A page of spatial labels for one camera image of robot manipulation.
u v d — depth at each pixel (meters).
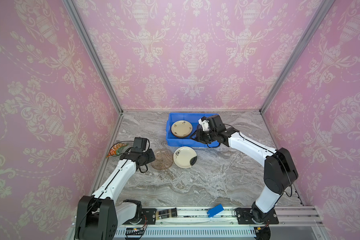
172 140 1.02
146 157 0.73
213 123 0.70
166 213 0.73
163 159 0.95
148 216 0.74
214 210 0.75
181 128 1.07
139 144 0.66
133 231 0.73
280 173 0.50
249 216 0.72
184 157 0.95
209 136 0.74
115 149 0.95
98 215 0.40
